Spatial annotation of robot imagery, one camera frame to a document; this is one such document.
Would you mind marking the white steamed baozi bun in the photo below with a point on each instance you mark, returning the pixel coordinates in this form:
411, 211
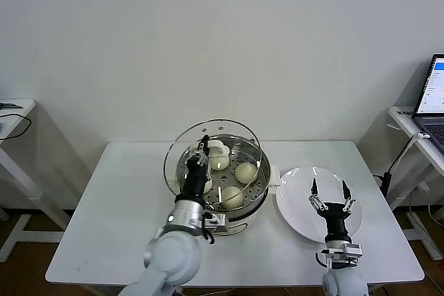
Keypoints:
220, 163
232, 198
208, 185
246, 173

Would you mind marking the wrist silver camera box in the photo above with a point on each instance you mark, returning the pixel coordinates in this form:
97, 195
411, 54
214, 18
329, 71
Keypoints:
218, 221
350, 251

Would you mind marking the stainless steel steamer basket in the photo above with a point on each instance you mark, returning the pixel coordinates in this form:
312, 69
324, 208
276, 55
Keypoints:
255, 193

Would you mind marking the white side table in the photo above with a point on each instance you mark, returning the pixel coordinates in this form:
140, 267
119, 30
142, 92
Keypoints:
402, 115
14, 126

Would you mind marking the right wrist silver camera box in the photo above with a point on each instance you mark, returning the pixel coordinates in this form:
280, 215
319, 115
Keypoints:
350, 251

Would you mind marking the grey open laptop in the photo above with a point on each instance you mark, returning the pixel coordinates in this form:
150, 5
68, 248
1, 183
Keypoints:
435, 84

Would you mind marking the white round plate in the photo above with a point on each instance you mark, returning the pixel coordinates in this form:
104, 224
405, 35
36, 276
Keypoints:
295, 202

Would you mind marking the flat black device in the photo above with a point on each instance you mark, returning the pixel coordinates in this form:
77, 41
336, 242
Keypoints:
10, 105

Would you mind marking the white charger plug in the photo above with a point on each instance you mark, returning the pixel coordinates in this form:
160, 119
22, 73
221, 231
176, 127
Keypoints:
424, 186

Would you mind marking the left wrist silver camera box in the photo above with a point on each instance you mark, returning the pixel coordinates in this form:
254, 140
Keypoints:
218, 221

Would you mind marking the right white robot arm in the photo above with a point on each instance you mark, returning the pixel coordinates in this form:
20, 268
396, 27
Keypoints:
343, 282

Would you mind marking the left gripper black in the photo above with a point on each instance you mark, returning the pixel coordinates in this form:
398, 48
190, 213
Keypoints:
194, 185

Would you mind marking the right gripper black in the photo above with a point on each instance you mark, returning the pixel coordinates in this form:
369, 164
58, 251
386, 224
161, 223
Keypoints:
334, 216

